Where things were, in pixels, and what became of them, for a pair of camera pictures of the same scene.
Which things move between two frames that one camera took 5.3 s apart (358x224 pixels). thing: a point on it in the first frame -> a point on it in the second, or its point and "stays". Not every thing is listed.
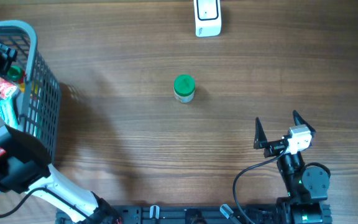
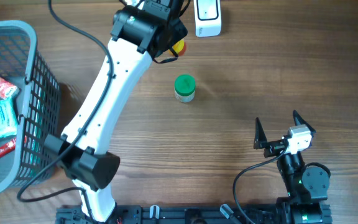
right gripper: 273,147 stays
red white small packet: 5,88 stays
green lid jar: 184,88 stays
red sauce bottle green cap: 16,73 -> 179,48
